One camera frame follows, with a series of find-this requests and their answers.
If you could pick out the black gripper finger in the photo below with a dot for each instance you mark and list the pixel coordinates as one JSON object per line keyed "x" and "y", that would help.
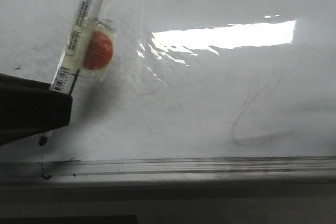
{"x": 29, "y": 108}

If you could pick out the white whiteboard with metal frame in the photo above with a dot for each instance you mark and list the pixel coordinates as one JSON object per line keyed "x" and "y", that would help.
{"x": 198, "y": 92}

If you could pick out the white whiteboard marker pen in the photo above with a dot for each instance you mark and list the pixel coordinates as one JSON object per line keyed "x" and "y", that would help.
{"x": 89, "y": 48}

